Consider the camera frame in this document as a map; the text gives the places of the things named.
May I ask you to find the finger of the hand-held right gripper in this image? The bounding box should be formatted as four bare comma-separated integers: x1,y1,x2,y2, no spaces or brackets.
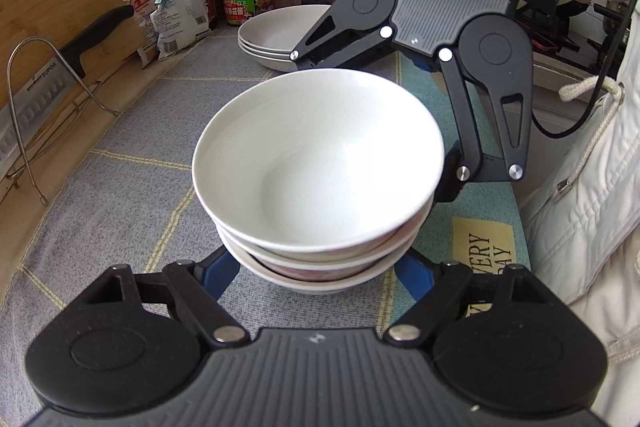
431,48,532,205
289,8,397,74

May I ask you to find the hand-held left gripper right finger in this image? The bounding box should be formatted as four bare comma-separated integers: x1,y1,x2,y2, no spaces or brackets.
383,250,572,350

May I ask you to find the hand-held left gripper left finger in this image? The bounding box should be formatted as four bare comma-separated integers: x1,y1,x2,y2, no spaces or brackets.
86,246,251,351

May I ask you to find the stained white fruit-print plate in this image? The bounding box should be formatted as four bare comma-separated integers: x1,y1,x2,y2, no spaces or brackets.
237,4,332,53

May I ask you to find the large white pink-floral bowl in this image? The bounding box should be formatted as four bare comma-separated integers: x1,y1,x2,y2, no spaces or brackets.
233,247,412,297

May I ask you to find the teal towel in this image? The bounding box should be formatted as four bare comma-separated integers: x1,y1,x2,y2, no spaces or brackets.
387,51,532,324

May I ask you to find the green sauce tub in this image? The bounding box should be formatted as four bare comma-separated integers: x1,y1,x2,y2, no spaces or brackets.
217,0,275,28

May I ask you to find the grey checked cloth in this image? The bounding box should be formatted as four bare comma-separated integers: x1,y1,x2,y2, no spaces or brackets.
0,26,407,358

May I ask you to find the person's white jacket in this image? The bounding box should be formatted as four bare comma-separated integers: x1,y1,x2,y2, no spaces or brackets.
519,0,640,427

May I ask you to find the red white food packet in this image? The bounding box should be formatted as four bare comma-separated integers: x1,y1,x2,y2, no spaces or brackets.
131,0,167,68

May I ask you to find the black cable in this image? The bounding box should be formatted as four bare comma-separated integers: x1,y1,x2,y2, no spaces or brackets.
529,0,640,138

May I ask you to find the metal wire knife rack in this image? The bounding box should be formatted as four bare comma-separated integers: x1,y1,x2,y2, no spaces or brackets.
4,35,122,208

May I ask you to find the black-handled cleaver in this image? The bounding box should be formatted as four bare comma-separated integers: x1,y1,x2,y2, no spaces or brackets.
0,4,136,168

